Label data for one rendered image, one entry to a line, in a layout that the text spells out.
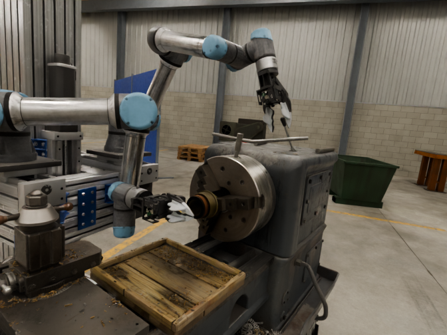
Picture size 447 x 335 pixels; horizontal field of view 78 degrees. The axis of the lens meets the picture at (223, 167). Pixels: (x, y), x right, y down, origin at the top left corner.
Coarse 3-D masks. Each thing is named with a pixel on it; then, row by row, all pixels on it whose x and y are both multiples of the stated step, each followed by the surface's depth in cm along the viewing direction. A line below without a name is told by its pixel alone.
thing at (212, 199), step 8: (200, 192) 94; (208, 192) 92; (192, 200) 89; (200, 200) 86; (208, 200) 88; (216, 200) 90; (192, 208) 91; (200, 208) 94; (208, 208) 88; (216, 208) 90; (200, 216) 87; (208, 216) 90
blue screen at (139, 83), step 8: (144, 72) 638; (152, 72) 594; (120, 80) 818; (128, 80) 748; (136, 80) 689; (144, 80) 639; (120, 88) 820; (128, 88) 750; (136, 88) 690; (144, 88) 640; (160, 104) 566; (160, 112) 569; (152, 136) 602; (152, 144) 603; (152, 152) 604; (144, 160) 650; (152, 160) 605
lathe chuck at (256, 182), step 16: (208, 160) 102; (224, 160) 98; (240, 160) 96; (224, 176) 98; (240, 176) 94; (256, 176) 94; (192, 192) 108; (224, 192) 109; (240, 192) 95; (256, 192) 91; (256, 208) 92; (224, 224) 100; (240, 224) 96; (256, 224) 93; (224, 240) 101
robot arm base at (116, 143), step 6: (108, 132) 136; (114, 132) 134; (120, 132) 134; (108, 138) 135; (114, 138) 134; (120, 138) 134; (108, 144) 134; (114, 144) 133; (120, 144) 135; (108, 150) 134; (114, 150) 133; (120, 150) 134
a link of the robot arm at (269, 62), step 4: (268, 56) 96; (272, 56) 97; (260, 60) 97; (264, 60) 96; (268, 60) 96; (272, 60) 97; (276, 60) 97; (256, 64) 99; (260, 64) 97; (264, 64) 96; (268, 64) 96; (272, 64) 96; (276, 64) 98; (260, 68) 97; (264, 68) 97; (268, 68) 97; (276, 68) 98
